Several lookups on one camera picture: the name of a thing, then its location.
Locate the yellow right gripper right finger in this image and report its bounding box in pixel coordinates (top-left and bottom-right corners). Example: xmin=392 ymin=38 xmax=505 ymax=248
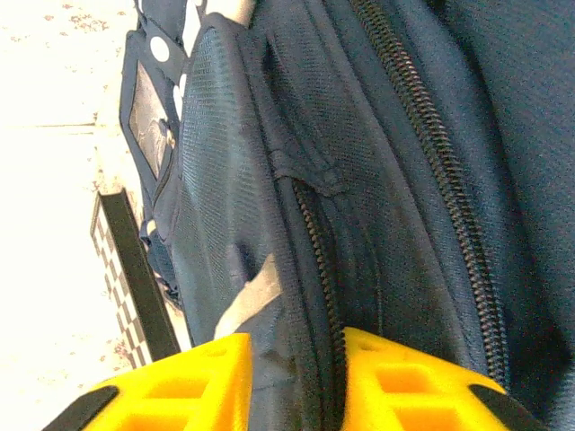
xmin=341 ymin=326 xmax=552 ymax=431

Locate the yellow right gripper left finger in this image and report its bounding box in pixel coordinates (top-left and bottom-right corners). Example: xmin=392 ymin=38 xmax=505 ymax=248
xmin=42 ymin=332 xmax=252 ymax=431

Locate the navy blue backpack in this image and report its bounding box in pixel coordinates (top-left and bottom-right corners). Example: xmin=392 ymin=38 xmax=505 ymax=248
xmin=119 ymin=0 xmax=575 ymax=431

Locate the black grey folding chessboard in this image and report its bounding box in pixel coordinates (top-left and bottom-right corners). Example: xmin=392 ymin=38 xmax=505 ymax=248
xmin=89 ymin=188 xmax=181 ymax=368

